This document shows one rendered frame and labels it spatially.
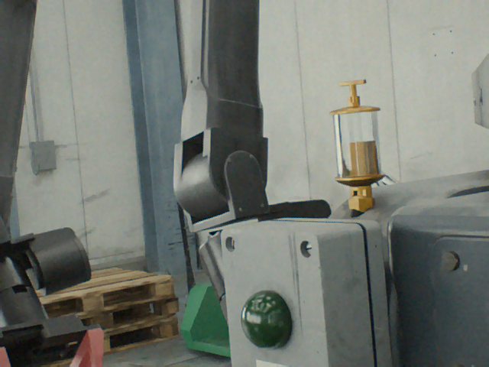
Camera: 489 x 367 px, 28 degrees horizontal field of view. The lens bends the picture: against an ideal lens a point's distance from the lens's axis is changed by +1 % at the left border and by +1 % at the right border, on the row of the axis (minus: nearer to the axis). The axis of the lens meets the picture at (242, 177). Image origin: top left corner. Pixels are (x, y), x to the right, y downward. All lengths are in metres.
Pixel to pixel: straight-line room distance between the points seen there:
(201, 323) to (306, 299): 5.68
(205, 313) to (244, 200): 5.39
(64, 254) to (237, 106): 0.42
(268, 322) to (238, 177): 0.34
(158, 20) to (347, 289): 8.71
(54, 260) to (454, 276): 0.76
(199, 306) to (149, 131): 3.56
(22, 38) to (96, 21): 7.99
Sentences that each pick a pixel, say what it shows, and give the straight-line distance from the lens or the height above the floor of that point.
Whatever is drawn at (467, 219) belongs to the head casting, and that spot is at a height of 1.33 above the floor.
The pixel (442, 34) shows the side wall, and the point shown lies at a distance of 7.08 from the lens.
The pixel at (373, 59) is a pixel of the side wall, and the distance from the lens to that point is 7.51.
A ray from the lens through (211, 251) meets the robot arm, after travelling 0.82.
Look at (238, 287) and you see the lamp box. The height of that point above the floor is 1.30.
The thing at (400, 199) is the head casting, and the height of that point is 1.33.
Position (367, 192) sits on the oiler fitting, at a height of 1.34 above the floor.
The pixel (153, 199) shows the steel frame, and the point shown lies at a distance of 9.46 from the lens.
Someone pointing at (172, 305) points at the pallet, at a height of 0.22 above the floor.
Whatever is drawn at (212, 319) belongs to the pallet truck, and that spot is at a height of 0.19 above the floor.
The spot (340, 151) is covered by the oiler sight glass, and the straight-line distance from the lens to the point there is 0.54.
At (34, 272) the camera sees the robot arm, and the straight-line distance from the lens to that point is 1.18.
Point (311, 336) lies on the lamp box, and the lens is 0.47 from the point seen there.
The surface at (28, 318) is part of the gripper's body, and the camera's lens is 1.13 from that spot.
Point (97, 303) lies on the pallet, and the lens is 6.27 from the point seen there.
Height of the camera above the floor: 1.38
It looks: 3 degrees down
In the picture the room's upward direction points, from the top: 5 degrees counter-clockwise
